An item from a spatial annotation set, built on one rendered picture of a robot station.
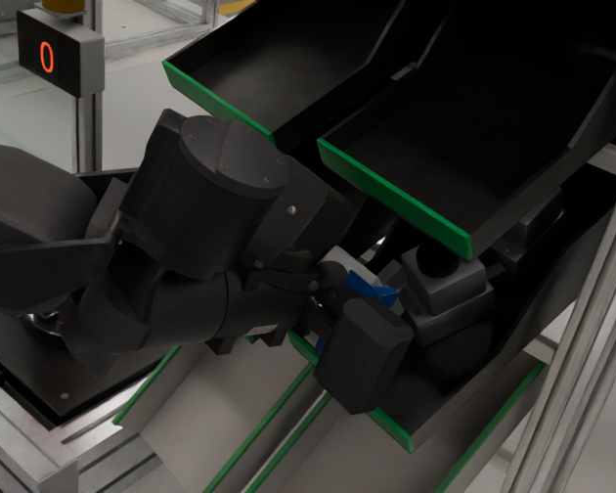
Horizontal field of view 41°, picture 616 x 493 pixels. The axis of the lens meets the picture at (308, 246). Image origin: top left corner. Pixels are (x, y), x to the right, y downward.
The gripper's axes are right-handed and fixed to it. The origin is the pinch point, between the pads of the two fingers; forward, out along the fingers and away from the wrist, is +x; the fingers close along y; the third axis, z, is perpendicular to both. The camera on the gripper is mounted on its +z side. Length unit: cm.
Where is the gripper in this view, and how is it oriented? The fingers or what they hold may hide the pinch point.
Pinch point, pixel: (338, 280)
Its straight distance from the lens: 54.8
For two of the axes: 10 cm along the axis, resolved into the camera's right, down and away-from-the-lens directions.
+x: 6.9, -0.3, 7.2
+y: -6.2, -5.3, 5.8
